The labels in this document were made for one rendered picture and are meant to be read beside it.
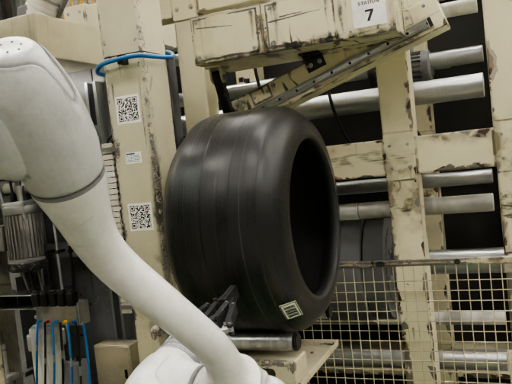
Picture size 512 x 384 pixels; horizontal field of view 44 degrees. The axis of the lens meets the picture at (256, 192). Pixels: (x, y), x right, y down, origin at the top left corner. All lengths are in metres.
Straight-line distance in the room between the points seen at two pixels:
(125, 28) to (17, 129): 1.04
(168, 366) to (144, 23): 0.97
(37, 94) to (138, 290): 0.32
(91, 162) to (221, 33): 1.16
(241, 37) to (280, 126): 0.46
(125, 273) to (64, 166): 0.20
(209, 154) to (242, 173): 0.11
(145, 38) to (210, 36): 0.25
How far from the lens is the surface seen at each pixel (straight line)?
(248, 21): 1.87
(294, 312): 1.47
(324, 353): 1.75
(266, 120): 1.48
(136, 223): 1.73
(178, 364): 1.11
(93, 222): 0.84
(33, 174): 0.78
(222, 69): 1.97
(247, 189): 1.36
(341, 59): 1.90
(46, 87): 0.74
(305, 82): 1.92
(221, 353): 0.97
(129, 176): 1.73
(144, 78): 1.71
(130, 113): 1.72
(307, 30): 1.80
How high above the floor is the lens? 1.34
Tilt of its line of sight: 3 degrees down
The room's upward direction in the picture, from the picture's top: 6 degrees counter-clockwise
